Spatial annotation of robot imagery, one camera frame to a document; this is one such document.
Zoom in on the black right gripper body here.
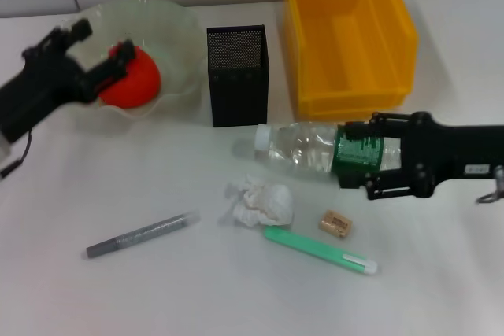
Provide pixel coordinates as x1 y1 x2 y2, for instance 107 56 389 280
400 110 504 200

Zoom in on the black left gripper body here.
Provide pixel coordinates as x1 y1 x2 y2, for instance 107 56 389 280
0 54 100 145

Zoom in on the red-orange toy orange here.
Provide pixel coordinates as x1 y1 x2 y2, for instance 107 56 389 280
96 46 162 109

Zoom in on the clear bottle with green label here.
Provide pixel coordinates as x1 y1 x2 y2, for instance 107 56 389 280
254 122 405 176

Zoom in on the green pen with white tip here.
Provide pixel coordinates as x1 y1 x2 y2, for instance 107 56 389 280
263 227 381 276

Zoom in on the white paper ball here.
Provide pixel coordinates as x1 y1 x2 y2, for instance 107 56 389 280
218 172 295 229

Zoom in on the small tan eraser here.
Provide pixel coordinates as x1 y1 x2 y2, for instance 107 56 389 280
317 209 354 241

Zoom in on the translucent wavy fruit plate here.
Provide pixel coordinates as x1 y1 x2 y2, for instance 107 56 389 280
49 0 204 135

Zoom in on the black mesh pen holder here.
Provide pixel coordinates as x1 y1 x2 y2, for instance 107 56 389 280
206 24 271 128

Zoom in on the grey marker pen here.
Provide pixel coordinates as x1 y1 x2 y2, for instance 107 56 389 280
85 211 202 259

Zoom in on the yellow plastic bin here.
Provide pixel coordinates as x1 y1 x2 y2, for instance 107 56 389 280
280 0 420 120

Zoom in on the right gripper cable with connector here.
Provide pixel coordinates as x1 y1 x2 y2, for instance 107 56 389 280
476 166 504 205

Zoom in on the gripper cable with connector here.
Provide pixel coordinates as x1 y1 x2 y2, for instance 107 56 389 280
0 131 33 179
476 166 504 205

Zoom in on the left gripper cable with connector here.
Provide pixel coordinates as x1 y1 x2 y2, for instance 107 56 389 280
0 131 33 179

